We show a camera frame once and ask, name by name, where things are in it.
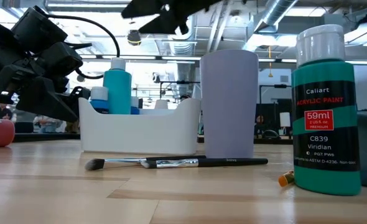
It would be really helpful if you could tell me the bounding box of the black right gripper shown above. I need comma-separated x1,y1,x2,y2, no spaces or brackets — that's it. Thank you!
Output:
121,0,223,35

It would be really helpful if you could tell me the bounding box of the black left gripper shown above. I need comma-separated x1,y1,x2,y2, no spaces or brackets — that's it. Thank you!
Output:
0,6,91,123

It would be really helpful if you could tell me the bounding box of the small blue paint bottle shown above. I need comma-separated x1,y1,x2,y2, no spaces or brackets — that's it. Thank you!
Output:
89,86,109,114

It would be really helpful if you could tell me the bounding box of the large turquoise paint bottle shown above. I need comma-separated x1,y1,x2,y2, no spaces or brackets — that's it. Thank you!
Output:
103,57,132,115

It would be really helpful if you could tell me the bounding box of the black fluffy-tipped paint brush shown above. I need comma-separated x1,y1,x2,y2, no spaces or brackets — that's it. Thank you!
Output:
84,154,207,171

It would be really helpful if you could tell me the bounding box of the white plastic caddy bin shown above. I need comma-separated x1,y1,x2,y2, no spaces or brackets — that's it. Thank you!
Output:
78,96,202,156

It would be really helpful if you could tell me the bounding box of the lavender plastic cup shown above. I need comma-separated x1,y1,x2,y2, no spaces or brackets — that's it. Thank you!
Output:
199,49,259,159

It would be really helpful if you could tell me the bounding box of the black brush with orange end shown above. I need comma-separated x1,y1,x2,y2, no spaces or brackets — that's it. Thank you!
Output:
278,170,295,188

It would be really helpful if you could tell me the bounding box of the small viridian green paint bottle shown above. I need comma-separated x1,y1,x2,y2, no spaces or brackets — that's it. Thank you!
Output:
290,24,362,197

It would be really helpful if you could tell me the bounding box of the long ceiling light strip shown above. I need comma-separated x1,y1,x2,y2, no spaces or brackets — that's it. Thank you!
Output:
77,54,203,61

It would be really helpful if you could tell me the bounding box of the white lampshade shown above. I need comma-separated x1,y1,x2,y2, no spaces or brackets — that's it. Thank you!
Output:
279,111,292,128

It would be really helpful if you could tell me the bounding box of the black ceiling dome camera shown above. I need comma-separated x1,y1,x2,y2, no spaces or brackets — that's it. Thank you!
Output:
126,29,142,47

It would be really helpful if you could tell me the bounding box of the black metal table frame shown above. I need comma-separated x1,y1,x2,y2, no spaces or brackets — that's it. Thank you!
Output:
14,133,293,146

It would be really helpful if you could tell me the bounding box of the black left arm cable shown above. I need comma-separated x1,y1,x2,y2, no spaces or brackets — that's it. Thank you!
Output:
46,14,121,80

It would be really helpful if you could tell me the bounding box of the wide ribbed silver duct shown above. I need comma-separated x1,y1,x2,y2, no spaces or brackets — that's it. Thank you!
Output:
167,18,200,98

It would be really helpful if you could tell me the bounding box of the slanted silver duct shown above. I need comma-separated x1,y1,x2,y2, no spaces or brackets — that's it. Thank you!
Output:
254,0,299,34

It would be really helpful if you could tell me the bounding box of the yellow hanging cord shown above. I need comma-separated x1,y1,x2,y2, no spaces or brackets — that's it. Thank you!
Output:
266,45,274,78

